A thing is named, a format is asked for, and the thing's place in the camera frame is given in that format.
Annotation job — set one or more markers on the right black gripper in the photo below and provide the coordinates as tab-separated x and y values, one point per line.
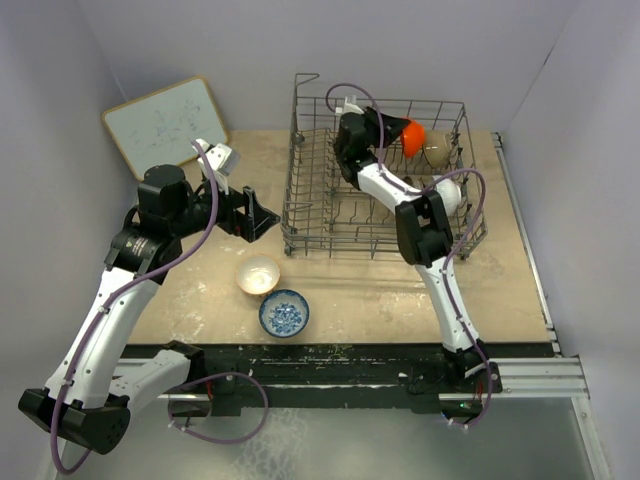
392	128

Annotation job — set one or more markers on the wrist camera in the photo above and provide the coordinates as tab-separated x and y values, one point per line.
349	105
216	162

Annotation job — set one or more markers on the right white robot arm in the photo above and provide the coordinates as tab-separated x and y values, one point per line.
423	233

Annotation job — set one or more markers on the beige white bowl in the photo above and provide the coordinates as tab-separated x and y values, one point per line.
258	275

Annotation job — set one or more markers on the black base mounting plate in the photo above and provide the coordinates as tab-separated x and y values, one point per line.
422	378

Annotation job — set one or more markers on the small whiteboard with wood frame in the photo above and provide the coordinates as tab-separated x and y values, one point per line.
158	128

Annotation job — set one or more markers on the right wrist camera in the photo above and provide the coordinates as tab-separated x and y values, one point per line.
349	105

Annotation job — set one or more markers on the black glossy bowl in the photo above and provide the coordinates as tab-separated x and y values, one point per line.
437	148

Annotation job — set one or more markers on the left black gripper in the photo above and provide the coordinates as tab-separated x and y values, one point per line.
250	225

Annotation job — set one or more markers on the orange bowl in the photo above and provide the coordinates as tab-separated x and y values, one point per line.
413	137

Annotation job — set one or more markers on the white ceramic bowl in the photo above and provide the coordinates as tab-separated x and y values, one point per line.
451	195

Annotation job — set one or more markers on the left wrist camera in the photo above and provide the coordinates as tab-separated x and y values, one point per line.
216	162

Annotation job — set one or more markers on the blue white patterned bowl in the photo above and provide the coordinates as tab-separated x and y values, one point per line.
284	313

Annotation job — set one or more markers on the grey wire dish rack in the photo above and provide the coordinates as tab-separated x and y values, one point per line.
322	211

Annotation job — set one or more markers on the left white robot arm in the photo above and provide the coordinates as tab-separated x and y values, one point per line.
82	402

